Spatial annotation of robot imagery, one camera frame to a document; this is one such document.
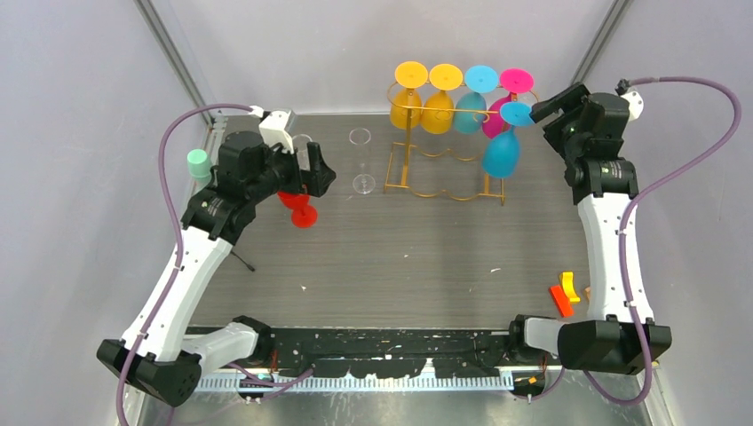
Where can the left yellow wine glass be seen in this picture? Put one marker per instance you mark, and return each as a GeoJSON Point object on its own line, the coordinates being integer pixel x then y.
{"type": "Point", "coordinates": [409, 79]}

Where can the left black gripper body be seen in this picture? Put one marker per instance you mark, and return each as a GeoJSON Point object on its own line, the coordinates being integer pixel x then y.
{"type": "Point", "coordinates": [285, 169]}

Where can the left aluminium frame post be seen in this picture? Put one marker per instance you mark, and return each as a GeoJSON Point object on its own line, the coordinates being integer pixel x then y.
{"type": "Point", "coordinates": [163, 23]}

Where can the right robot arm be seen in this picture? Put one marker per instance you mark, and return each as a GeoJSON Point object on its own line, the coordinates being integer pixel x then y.
{"type": "Point", "coordinates": [619, 334]}

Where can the right yellow wine glass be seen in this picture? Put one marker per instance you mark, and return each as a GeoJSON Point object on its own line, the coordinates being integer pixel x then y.
{"type": "Point", "coordinates": [444, 79]}

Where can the aluminium frame post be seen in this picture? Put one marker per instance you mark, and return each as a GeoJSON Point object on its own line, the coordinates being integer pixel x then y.
{"type": "Point", "coordinates": [163, 23]}
{"type": "Point", "coordinates": [611, 21]}

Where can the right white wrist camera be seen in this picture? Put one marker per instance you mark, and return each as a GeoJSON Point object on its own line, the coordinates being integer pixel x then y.
{"type": "Point", "coordinates": [625, 91]}

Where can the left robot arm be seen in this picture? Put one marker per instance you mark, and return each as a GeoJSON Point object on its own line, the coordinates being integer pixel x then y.
{"type": "Point", "coordinates": [153, 354]}

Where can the clear wine glass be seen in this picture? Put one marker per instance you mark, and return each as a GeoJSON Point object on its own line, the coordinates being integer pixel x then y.
{"type": "Point", "coordinates": [363, 183]}
{"type": "Point", "coordinates": [300, 142]}

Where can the red wine glass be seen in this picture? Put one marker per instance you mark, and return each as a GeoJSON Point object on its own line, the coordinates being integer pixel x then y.
{"type": "Point", "coordinates": [303, 214]}

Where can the yellow curved block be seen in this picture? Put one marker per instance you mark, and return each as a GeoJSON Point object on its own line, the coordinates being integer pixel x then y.
{"type": "Point", "coordinates": [567, 284]}

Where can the black tripod stand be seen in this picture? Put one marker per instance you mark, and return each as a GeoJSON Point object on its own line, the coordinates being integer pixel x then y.
{"type": "Point", "coordinates": [246, 264]}

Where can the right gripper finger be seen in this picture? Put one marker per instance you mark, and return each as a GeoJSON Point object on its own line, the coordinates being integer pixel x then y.
{"type": "Point", "coordinates": [571, 96]}
{"type": "Point", "coordinates": [554, 107]}

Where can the mint green cup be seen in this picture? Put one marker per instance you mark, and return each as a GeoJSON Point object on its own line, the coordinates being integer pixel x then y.
{"type": "Point", "coordinates": [199, 167]}

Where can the blue wine glass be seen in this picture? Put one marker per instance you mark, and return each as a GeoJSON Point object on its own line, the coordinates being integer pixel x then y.
{"type": "Point", "coordinates": [503, 151]}
{"type": "Point", "coordinates": [479, 82]}

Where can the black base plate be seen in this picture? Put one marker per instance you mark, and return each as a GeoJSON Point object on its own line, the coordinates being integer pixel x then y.
{"type": "Point", "coordinates": [389, 352]}

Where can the gold wire glass rack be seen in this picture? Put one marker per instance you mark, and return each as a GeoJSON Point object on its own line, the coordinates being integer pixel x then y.
{"type": "Point", "coordinates": [445, 173]}

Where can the yellow wine glass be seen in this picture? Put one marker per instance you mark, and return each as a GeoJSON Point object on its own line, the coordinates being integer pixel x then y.
{"type": "Point", "coordinates": [444, 79]}
{"type": "Point", "coordinates": [409, 79]}

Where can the right aluminium frame post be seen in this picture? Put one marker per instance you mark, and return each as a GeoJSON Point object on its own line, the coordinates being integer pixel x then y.
{"type": "Point", "coordinates": [611, 21]}

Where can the pink wine glass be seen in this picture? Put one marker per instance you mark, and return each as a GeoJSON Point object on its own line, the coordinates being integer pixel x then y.
{"type": "Point", "coordinates": [515, 81]}

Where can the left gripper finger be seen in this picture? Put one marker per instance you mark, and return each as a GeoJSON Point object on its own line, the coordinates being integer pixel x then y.
{"type": "Point", "coordinates": [314, 157]}
{"type": "Point", "coordinates": [319, 179]}

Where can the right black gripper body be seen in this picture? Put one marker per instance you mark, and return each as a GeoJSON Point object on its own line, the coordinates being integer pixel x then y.
{"type": "Point", "coordinates": [563, 134]}

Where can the orange block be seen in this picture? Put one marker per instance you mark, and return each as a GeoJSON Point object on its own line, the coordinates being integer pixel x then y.
{"type": "Point", "coordinates": [561, 301]}

